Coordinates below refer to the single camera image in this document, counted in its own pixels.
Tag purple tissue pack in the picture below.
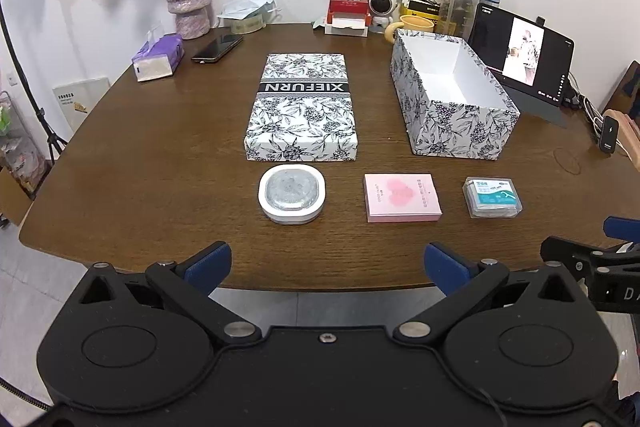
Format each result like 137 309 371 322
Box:
131 34 184 82

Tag tablet with grey cover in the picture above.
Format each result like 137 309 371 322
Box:
469 3 574 128

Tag floral box lid XIEFURN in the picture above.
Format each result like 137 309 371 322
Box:
244 53 358 162

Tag wooden chair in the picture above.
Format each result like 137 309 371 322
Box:
604 61 640 130

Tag yellow black book box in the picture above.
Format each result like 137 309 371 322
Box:
399 0 442 27

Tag red and white card box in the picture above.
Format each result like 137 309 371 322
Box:
324 0 371 38

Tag black smartphone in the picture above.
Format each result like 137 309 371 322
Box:
191 34 243 64

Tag white astronaut robot toy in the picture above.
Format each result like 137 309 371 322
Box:
369 0 397 34

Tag crumpled face mask pile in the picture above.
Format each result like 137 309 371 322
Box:
218 0 280 35

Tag clear plastic floss box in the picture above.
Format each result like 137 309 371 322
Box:
462 176 523 219

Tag yellow ceramic mug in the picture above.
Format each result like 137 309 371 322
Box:
384 15 435 43

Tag white paper bag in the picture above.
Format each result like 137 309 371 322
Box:
53 77 111 132

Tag round white compact case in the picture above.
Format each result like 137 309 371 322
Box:
257 165 326 225

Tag pink heart palette box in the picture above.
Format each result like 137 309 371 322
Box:
363 173 442 223

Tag wire storage rack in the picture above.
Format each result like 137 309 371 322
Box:
1 91 48 195

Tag white cables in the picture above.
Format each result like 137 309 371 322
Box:
564 70 640 172

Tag small black device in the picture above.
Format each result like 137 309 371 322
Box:
598 116 618 155

